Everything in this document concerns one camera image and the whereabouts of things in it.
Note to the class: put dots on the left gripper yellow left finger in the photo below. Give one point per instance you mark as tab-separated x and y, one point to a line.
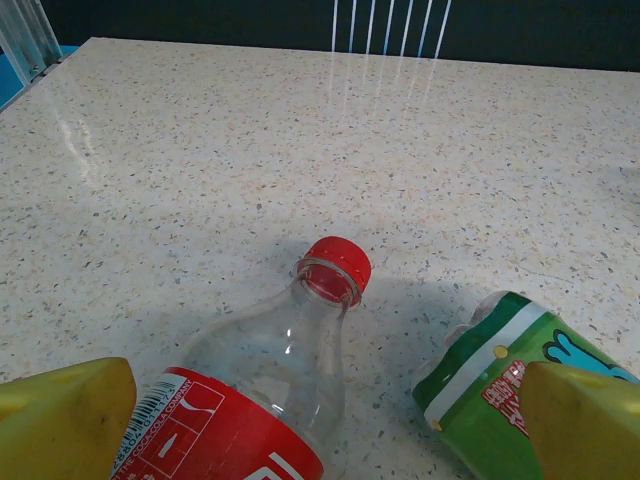
60	430

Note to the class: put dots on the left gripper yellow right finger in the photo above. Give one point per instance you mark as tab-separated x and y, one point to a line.
590	435

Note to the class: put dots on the green and red label bottle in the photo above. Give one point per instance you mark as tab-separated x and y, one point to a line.
480	380

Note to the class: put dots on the Coca-Cola bottle red cap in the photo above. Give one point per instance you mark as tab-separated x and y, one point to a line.
280	350

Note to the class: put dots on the blue aluminium table side rail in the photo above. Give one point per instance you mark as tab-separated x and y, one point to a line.
12	92

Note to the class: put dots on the aluminium frame post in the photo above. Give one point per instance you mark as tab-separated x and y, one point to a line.
25	35

